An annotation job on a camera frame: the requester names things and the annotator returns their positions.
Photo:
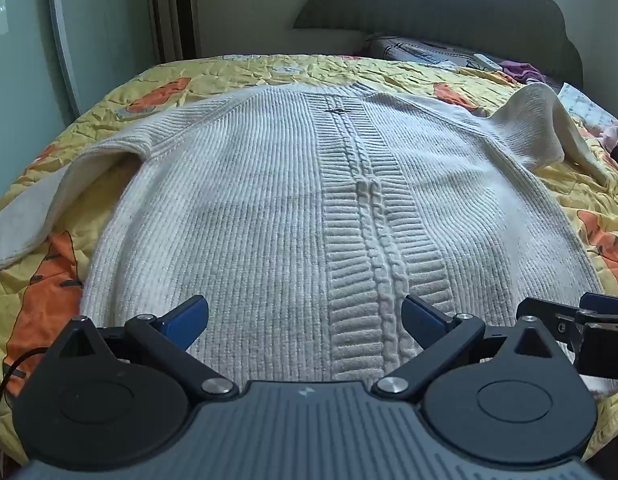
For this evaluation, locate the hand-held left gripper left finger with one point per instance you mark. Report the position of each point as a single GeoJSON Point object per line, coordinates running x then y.
{"type": "Point", "coordinates": [186, 321]}

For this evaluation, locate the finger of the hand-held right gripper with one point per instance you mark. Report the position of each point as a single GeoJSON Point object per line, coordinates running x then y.
{"type": "Point", "coordinates": [604, 302]}

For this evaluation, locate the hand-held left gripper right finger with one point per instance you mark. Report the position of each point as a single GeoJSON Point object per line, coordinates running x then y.
{"type": "Point", "coordinates": [423, 321]}

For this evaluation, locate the white knit sweater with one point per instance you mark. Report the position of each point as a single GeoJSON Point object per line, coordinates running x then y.
{"type": "Point", "coordinates": [249, 200]}

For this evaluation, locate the pink cloth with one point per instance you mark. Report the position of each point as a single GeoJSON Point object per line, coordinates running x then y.
{"type": "Point", "coordinates": [614, 135]}

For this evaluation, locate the white printed cloth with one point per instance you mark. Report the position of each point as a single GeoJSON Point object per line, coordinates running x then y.
{"type": "Point", "coordinates": [584, 106]}

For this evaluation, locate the yellow printed blanket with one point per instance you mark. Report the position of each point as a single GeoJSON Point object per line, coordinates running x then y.
{"type": "Point", "coordinates": [154, 87]}

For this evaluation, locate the purple cloth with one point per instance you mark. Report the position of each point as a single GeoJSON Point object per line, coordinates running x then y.
{"type": "Point", "coordinates": [525, 71]}

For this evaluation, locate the white remote control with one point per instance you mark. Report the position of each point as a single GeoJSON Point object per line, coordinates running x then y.
{"type": "Point", "coordinates": [487, 62]}

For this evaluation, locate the printed pillow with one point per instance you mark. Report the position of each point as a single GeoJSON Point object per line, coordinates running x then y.
{"type": "Point", "coordinates": [419, 50]}

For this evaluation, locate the glass wardrobe sliding door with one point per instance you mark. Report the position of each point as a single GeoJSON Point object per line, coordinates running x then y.
{"type": "Point", "coordinates": [24, 85]}

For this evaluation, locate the gold tower air conditioner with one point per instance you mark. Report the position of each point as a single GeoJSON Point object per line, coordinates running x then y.
{"type": "Point", "coordinates": [180, 10]}

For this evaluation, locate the grey padded headboard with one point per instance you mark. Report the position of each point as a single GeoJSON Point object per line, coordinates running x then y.
{"type": "Point", "coordinates": [439, 0]}

